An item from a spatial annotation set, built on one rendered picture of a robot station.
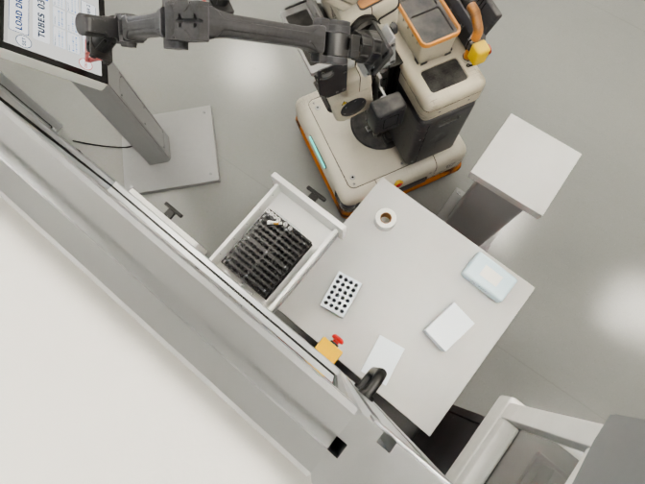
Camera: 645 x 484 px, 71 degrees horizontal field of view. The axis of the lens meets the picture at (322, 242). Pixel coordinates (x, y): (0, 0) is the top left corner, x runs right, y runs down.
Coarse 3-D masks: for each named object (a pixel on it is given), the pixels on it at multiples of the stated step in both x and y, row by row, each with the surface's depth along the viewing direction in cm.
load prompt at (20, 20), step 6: (12, 0) 131; (18, 0) 133; (24, 0) 134; (12, 6) 131; (18, 6) 132; (24, 6) 134; (12, 12) 130; (18, 12) 132; (24, 12) 133; (12, 18) 130; (18, 18) 131; (24, 18) 132; (12, 24) 129; (18, 24) 131; (24, 24) 132; (12, 30) 129; (18, 30) 130; (24, 30) 131
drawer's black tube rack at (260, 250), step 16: (240, 240) 138; (256, 240) 142; (272, 240) 138; (288, 240) 138; (304, 240) 141; (240, 256) 140; (256, 256) 140; (272, 256) 137; (288, 256) 137; (240, 272) 136; (256, 272) 136; (272, 272) 136; (288, 272) 138; (256, 288) 137; (272, 288) 134
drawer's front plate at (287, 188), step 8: (272, 176) 141; (280, 176) 141; (280, 184) 142; (288, 184) 140; (288, 192) 143; (296, 192) 139; (296, 200) 145; (304, 200) 138; (304, 208) 146; (312, 208) 139; (320, 208) 137; (320, 216) 141; (328, 216) 137; (328, 224) 141; (336, 224) 136; (344, 232) 139
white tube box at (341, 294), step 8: (336, 280) 146; (344, 280) 145; (352, 280) 145; (336, 288) 144; (344, 288) 144; (352, 288) 144; (328, 296) 146; (336, 296) 147; (344, 296) 143; (352, 296) 143; (328, 304) 143; (336, 304) 143; (344, 304) 144; (336, 312) 142; (344, 312) 142
